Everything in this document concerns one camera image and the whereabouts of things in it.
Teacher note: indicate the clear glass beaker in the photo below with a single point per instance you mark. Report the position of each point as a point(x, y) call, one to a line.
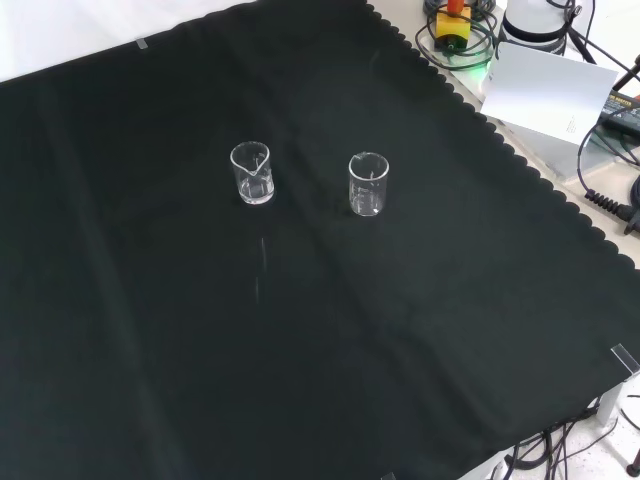
point(252, 180)
point(369, 192)

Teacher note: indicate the clear glass rod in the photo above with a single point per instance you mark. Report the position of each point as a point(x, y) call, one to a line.
point(261, 260)

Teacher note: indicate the black cloth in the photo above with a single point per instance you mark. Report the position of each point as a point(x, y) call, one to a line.
point(150, 310)

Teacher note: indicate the yellow stop button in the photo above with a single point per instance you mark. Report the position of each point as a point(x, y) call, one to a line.
point(453, 26)

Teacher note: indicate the grey tape strip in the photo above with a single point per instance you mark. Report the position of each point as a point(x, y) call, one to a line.
point(142, 44)

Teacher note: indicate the pale board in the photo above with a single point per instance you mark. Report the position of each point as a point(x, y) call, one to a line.
point(542, 92)

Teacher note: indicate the clear tape strip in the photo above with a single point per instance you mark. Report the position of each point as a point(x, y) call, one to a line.
point(625, 358)

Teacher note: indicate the black power adapter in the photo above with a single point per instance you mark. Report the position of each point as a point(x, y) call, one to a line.
point(622, 112)

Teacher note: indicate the white bench leg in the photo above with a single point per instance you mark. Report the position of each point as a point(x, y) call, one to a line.
point(608, 406)

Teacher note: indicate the black tripod leg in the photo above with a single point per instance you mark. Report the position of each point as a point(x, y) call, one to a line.
point(628, 77)

